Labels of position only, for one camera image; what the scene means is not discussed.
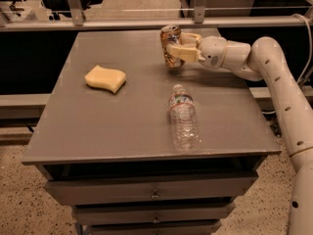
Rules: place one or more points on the yellow sponge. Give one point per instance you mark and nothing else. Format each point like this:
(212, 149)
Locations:
(103, 78)

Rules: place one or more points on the grey drawer cabinet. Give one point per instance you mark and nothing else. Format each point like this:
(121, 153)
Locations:
(87, 133)

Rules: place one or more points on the bottom grey drawer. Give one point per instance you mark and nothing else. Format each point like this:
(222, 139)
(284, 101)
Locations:
(196, 227)

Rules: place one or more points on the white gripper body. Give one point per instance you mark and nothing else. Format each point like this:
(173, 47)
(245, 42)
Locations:
(212, 51)

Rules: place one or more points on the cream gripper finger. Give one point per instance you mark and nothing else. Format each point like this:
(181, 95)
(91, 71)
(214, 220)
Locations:
(190, 38)
(188, 54)

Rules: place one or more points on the clear plastic water bottle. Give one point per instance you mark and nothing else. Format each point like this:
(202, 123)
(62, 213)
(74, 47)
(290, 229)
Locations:
(183, 119)

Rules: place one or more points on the top grey drawer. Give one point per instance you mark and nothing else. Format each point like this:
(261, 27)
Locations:
(156, 188)

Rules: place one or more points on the orange soda can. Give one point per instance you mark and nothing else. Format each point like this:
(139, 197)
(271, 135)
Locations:
(170, 34)

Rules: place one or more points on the metal railing frame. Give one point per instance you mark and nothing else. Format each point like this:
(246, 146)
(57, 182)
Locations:
(31, 15)

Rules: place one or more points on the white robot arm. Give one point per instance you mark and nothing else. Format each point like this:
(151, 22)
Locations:
(265, 60)

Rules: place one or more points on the grey drawer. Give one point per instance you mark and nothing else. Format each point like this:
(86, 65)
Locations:
(196, 227)
(155, 213)
(156, 188)

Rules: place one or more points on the middle grey drawer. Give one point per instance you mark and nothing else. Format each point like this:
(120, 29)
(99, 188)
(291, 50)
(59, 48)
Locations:
(155, 213)

